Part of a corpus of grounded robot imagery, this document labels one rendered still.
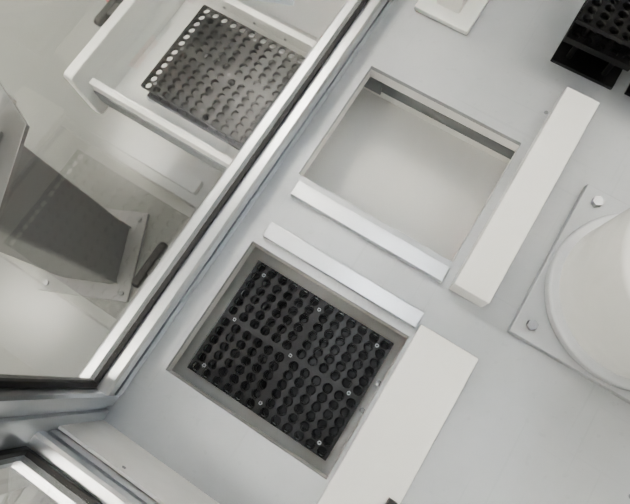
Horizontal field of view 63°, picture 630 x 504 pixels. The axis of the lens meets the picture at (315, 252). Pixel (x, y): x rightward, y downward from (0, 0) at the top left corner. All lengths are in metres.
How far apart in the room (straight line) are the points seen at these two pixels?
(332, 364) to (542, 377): 0.26
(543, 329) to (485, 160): 0.32
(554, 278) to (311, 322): 0.32
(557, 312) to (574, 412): 0.12
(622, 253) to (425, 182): 0.37
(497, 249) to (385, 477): 0.31
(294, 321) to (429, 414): 0.21
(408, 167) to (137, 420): 0.55
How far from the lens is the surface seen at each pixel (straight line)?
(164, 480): 0.65
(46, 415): 0.60
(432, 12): 0.86
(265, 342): 0.72
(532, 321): 0.69
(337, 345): 0.71
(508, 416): 0.70
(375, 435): 0.66
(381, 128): 0.89
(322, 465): 0.78
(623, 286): 0.57
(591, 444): 0.73
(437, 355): 0.67
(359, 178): 0.85
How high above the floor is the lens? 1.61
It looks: 75 degrees down
